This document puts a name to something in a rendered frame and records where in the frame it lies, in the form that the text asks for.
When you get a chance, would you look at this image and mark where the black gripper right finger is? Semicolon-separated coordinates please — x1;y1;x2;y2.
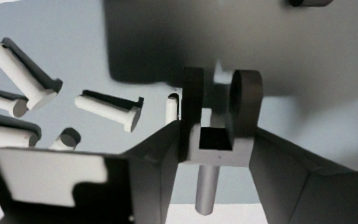
248;126;358;224

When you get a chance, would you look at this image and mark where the grey clevis fork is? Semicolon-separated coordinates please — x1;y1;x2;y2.
179;66;263;216

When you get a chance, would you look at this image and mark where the dark grey rectangular bar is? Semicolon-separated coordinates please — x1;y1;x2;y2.
289;0;334;7

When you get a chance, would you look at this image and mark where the white headed pin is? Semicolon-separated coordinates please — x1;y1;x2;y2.
0;126;38;147
49;135;76;150
165;98;178;125

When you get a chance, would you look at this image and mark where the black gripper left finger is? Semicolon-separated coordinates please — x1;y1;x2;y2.
0;120;181;224

